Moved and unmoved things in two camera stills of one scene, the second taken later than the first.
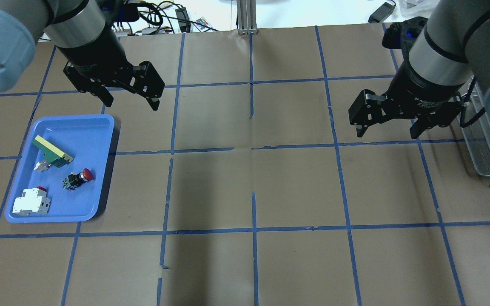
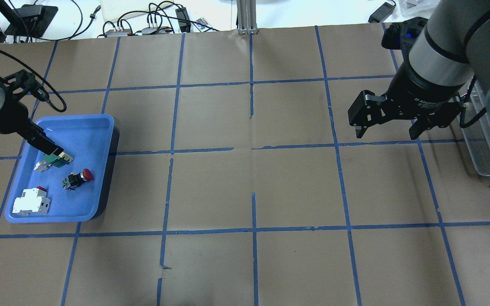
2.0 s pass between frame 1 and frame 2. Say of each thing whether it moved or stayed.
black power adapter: stayed
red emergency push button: stayed
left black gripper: moved
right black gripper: stayed
